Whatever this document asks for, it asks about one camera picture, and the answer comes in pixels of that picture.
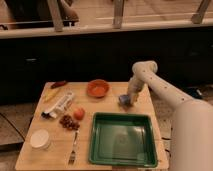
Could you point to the wooden railing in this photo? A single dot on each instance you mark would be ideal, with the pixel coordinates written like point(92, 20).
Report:
point(41, 18)

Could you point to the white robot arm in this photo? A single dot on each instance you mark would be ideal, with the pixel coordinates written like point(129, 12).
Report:
point(191, 145)

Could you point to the yellow corn toy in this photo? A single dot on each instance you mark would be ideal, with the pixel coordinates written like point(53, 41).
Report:
point(50, 94)

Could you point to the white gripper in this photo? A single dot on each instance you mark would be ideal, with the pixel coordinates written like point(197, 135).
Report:
point(135, 86)

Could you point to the white round container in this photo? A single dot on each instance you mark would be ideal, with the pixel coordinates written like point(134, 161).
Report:
point(40, 139)

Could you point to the silver fork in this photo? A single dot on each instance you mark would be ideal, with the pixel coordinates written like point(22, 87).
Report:
point(73, 152)

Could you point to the orange fruit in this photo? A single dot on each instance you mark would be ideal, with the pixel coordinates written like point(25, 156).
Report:
point(79, 113)

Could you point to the wooden table board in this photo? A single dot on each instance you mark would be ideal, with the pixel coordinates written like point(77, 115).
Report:
point(56, 156)

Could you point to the blue sponge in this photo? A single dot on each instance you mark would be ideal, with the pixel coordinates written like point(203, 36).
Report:
point(124, 100)

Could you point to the orange bowl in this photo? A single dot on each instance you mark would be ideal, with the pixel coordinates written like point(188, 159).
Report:
point(97, 88)

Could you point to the dark red sausage toy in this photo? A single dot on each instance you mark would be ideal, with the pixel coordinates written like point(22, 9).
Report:
point(58, 84)

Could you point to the green plastic tray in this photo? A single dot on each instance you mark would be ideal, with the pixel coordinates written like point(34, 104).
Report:
point(120, 139)

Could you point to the bunch of dark grapes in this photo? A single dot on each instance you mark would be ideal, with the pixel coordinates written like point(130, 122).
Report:
point(67, 122)

